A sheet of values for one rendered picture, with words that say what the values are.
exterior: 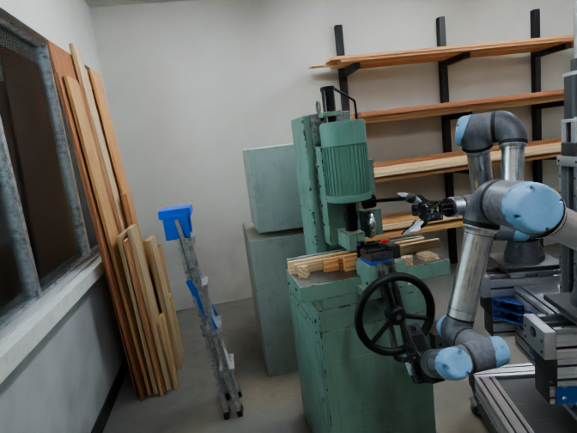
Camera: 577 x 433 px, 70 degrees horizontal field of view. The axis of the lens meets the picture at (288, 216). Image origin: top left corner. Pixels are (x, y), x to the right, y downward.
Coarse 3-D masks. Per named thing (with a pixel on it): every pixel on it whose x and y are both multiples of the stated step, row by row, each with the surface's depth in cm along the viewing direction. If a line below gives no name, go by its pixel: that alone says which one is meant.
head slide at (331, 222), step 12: (324, 180) 170; (324, 192) 173; (324, 204) 176; (336, 204) 173; (324, 216) 178; (336, 216) 174; (324, 228) 181; (336, 228) 174; (360, 228) 177; (336, 240) 175
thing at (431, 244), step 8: (432, 240) 174; (400, 248) 172; (408, 248) 172; (416, 248) 173; (424, 248) 174; (432, 248) 175; (296, 264) 164; (304, 264) 164; (312, 264) 164; (320, 264) 165; (296, 272) 163
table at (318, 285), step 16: (320, 272) 162; (336, 272) 160; (352, 272) 158; (416, 272) 157; (432, 272) 159; (448, 272) 160; (304, 288) 148; (320, 288) 150; (336, 288) 151; (352, 288) 152; (400, 288) 146
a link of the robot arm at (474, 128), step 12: (468, 120) 157; (480, 120) 155; (492, 120) 152; (456, 132) 160; (468, 132) 157; (480, 132) 155; (492, 132) 153; (456, 144) 165; (468, 144) 160; (480, 144) 158; (492, 144) 160; (468, 156) 165; (480, 156) 162; (480, 168) 164; (480, 180) 167
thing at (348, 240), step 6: (342, 228) 175; (342, 234) 169; (348, 234) 163; (354, 234) 162; (360, 234) 162; (342, 240) 170; (348, 240) 163; (354, 240) 162; (360, 240) 163; (342, 246) 172; (348, 246) 164; (354, 246) 163
